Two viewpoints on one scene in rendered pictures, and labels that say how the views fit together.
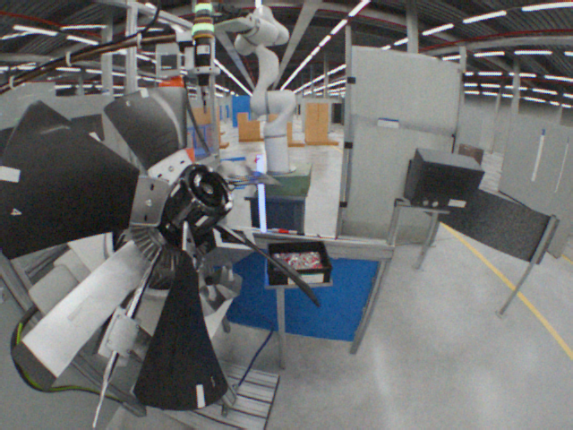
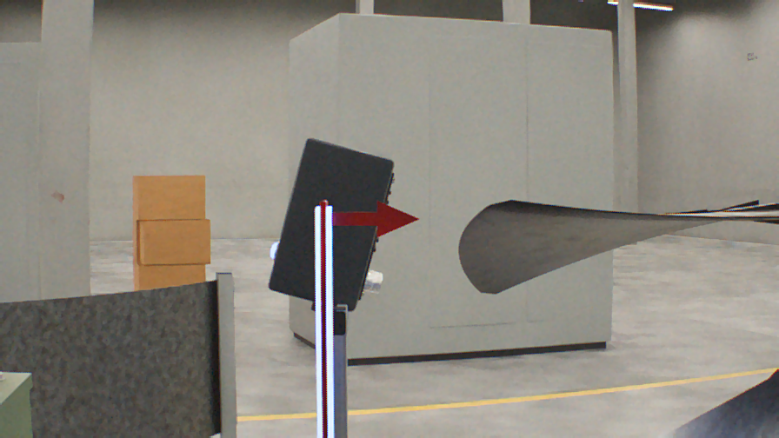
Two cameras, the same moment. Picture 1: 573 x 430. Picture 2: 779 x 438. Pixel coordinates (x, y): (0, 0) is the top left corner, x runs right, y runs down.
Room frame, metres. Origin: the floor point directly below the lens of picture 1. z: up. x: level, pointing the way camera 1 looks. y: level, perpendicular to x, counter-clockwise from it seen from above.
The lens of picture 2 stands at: (0.94, 0.79, 1.21)
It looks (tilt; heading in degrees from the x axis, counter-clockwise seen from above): 2 degrees down; 257
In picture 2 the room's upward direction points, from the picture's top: straight up
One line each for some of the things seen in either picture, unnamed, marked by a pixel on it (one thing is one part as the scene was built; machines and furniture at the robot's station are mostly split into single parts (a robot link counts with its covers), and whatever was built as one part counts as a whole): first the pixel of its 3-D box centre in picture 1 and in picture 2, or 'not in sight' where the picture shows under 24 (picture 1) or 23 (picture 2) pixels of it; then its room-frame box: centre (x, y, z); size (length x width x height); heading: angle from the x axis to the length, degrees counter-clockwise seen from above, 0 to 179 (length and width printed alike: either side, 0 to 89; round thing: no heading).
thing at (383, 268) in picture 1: (366, 315); not in sight; (0.72, -0.42, 0.39); 0.04 x 0.04 x 0.78; 78
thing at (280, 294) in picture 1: (281, 332); not in sight; (0.63, 0.03, 0.40); 0.03 x 0.03 x 0.80; 3
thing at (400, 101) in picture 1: (404, 143); not in sight; (2.04, -1.14, 1.10); 1.21 x 0.06 x 2.20; 78
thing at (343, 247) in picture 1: (287, 241); not in sight; (0.81, 0.00, 0.82); 0.90 x 0.04 x 0.08; 78
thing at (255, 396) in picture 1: (216, 396); not in sight; (0.39, 0.40, 0.04); 0.62 x 0.45 x 0.08; 78
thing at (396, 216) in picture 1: (394, 222); (334, 390); (0.72, -0.42, 0.96); 0.03 x 0.03 x 0.20; 78
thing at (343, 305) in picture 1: (287, 299); not in sight; (0.81, 0.00, 0.45); 0.82 x 0.02 x 0.66; 78
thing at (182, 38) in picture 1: (198, 54); not in sight; (0.48, 0.18, 1.49); 0.09 x 0.07 x 0.10; 113
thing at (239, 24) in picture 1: (235, 21); not in sight; (0.72, 0.15, 1.66); 0.11 x 0.10 x 0.07; 153
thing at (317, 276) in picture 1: (297, 262); not in sight; (0.64, -0.04, 0.85); 0.22 x 0.17 x 0.07; 94
